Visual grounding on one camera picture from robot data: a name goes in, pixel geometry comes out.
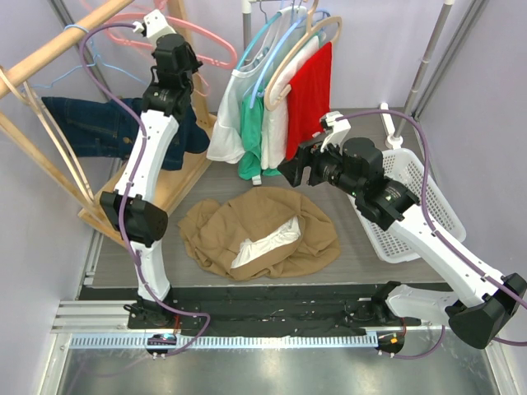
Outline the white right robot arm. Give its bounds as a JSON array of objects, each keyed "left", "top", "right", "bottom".
[{"left": 278, "top": 137, "right": 526, "bottom": 349}]

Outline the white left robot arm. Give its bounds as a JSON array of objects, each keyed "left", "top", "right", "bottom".
[{"left": 100, "top": 33, "right": 201, "bottom": 328}]

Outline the metal garment rack pole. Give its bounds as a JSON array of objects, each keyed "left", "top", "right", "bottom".
[{"left": 403, "top": 0, "right": 455, "bottom": 115}]

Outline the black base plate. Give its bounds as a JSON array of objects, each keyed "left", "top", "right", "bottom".
[{"left": 79, "top": 285, "right": 420, "bottom": 337}]

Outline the red hanging shirt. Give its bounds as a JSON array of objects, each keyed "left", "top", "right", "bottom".
[{"left": 286, "top": 42, "right": 333, "bottom": 160}]

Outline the tan cloth garment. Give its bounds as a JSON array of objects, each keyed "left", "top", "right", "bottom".
[{"left": 178, "top": 187, "right": 341, "bottom": 281}]

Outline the beige plastic hanger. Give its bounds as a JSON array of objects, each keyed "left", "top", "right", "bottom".
[{"left": 263, "top": 0, "right": 343, "bottom": 112}]

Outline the white hanging shirt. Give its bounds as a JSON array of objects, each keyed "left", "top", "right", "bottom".
[{"left": 261, "top": 36, "right": 319, "bottom": 170}]

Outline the light blue wire hanger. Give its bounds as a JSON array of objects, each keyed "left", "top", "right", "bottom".
[{"left": 31, "top": 39, "right": 147, "bottom": 90}]

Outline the white long sleeve shirt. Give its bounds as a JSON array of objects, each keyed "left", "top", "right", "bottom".
[{"left": 207, "top": 6, "right": 307, "bottom": 164}]

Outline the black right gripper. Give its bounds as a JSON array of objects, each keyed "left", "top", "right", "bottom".
[{"left": 278, "top": 133, "right": 362, "bottom": 198}]

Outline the teal plastic hanger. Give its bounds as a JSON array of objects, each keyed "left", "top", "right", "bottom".
[{"left": 235, "top": 1, "right": 283, "bottom": 70}]

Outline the blue plastic hanger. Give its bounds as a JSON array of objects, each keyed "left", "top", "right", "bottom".
[{"left": 244, "top": 7, "right": 308, "bottom": 103}]

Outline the white plastic laundry basket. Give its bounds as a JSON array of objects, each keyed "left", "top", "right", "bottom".
[{"left": 344, "top": 147, "right": 468, "bottom": 264}]

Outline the wooden rack rail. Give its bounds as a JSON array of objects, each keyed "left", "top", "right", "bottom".
[{"left": 5, "top": 0, "right": 133, "bottom": 87}]

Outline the white rack foot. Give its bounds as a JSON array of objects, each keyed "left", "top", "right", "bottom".
[{"left": 380, "top": 113, "right": 403, "bottom": 150}]

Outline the pink plastic hanger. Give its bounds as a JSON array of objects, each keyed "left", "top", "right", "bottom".
[{"left": 105, "top": 0, "right": 239, "bottom": 69}]

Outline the wooden hanger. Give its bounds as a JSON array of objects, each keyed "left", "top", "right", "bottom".
[{"left": 1, "top": 67, "right": 95, "bottom": 206}]

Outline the green hanging shirt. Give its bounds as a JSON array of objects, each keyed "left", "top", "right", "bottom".
[{"left": 238, "top": 95, "right": 281, "bottom": 186}]

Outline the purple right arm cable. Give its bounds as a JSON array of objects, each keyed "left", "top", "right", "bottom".
[{"left": 337, "top": 109, "right": 527, "bottom": 309}]

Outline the blue denim skirt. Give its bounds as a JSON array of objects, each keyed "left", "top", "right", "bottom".
[{"left": 41, "top": 96, "right": 210, "bottom": 171}]

